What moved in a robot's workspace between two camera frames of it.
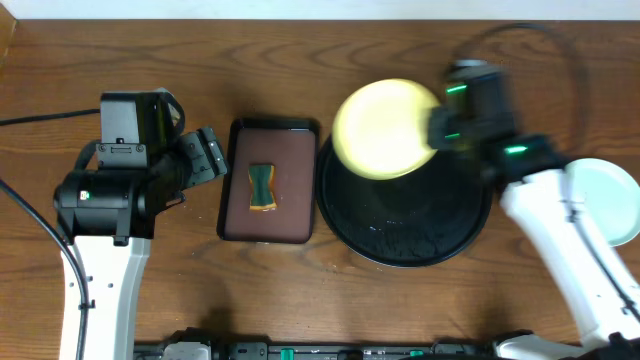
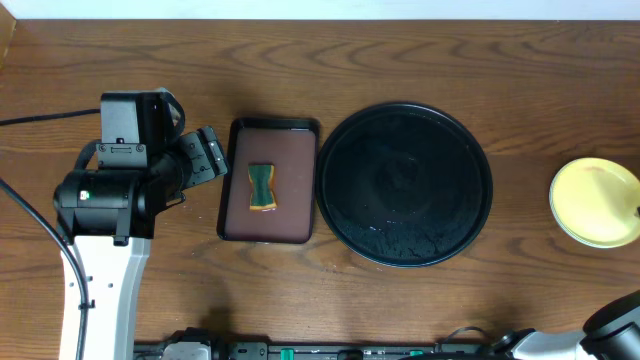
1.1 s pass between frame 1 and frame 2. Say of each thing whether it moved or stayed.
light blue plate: moved
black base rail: stayed
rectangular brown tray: stayed
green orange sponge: stayed
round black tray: stayed
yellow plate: moved
